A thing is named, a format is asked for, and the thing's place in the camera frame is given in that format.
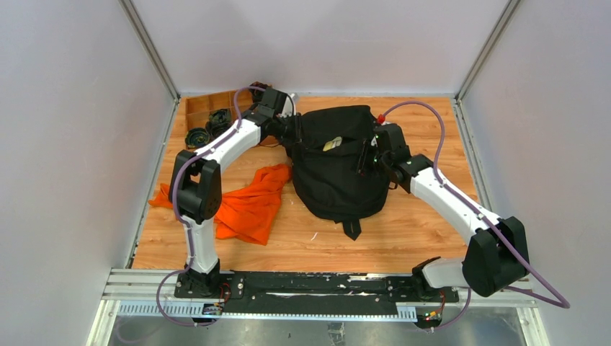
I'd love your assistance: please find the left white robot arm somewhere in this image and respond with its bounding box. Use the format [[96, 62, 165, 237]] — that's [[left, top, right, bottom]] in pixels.
[[169, 87, 297, 298]]

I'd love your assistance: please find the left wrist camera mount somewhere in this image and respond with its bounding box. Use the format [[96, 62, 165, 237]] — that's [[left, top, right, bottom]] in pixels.
[[280, 93, 299, 117]]

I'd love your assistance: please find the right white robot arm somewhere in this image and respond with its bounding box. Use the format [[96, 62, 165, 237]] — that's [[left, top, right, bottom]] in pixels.
[[373, 123, 529, 301]]

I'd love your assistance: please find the dark coiled roll back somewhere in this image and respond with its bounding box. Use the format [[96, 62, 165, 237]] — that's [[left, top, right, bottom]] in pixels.
[[249, 81, 268, 103]]

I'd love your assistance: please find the black backpack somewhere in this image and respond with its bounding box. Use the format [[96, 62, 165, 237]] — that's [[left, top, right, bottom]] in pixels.
[[284, 105, 390, 241]]

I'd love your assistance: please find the dark coiled roll front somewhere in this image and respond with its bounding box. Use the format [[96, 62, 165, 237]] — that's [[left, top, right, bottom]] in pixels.
[[184, 128, 211, 149]]

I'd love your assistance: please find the orange cloth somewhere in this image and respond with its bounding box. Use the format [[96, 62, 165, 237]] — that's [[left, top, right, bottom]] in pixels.
[[148, 164, 293, 247]]

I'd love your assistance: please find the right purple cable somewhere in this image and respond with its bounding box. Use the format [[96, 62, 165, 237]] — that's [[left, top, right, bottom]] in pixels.
[[377, 100, 571, 332]]

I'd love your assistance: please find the wooden compartment tray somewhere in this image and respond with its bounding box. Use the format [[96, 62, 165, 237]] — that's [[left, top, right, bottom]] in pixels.
[[184, 86, 259, 151]]

